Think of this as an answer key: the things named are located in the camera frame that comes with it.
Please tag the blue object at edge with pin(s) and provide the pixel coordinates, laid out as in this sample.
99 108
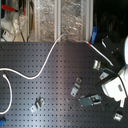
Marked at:
2 121

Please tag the metal cable clip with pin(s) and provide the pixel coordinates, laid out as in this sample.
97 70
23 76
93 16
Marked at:
37 105
76 87

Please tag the metal cable clip left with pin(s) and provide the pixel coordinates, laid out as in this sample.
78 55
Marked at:
37 105

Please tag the metal cable clip middle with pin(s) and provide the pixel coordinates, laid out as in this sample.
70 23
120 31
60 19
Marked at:
76 87

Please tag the clear plastic bin right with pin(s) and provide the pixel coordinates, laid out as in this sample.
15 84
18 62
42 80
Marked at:
75 18

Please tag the small metal clip right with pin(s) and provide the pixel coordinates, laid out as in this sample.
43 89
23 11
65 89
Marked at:
97 64

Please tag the blue clamp top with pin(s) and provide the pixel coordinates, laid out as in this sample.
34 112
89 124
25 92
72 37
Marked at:
94 34

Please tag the clear plastic bin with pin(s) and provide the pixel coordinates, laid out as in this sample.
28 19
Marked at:
44 13
75 18

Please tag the clear plastic bin left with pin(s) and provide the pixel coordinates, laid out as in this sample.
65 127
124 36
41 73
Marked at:
44 13

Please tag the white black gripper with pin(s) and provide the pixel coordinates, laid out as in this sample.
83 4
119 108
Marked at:
115 87

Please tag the metal clip bottom right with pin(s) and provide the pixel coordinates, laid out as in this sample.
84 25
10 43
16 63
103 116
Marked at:
118 116

